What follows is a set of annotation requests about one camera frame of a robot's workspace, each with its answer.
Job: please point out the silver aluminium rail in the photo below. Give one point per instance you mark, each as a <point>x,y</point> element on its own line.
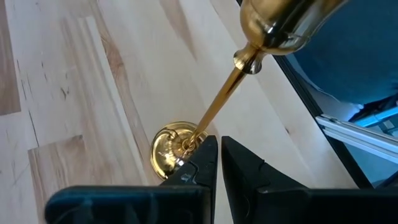
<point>357,137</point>

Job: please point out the black aluminium table frame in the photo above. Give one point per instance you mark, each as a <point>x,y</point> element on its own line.
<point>304,93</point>

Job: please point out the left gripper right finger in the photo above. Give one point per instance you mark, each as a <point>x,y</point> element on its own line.
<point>248,193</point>

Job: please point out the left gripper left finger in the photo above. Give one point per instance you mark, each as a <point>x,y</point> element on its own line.
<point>186,202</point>

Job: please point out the tall gold candlestick holder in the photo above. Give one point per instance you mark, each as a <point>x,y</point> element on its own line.
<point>219,102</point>

